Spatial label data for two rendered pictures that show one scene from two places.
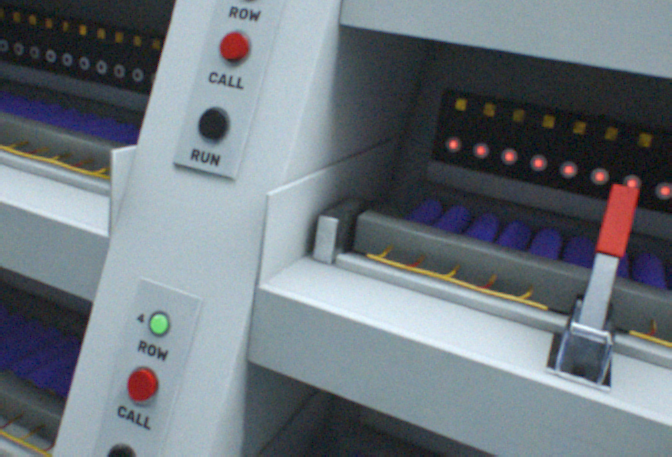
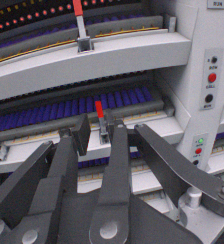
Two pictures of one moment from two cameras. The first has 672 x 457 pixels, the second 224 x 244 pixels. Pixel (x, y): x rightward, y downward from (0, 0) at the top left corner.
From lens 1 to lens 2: 0.43 m
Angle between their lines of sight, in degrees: 36
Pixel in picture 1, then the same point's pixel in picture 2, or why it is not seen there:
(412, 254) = not seen: hidden behind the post
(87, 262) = (175, 138)
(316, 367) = not seen: outside the picture
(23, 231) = not seen: hidden behind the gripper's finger
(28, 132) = (115, 114)
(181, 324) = (205, 138)
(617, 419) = not seen: outside the picture
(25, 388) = (138, 160)
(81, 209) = (163, 128)
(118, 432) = (193, 159)
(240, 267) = (216, 122)
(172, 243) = (200, 126)
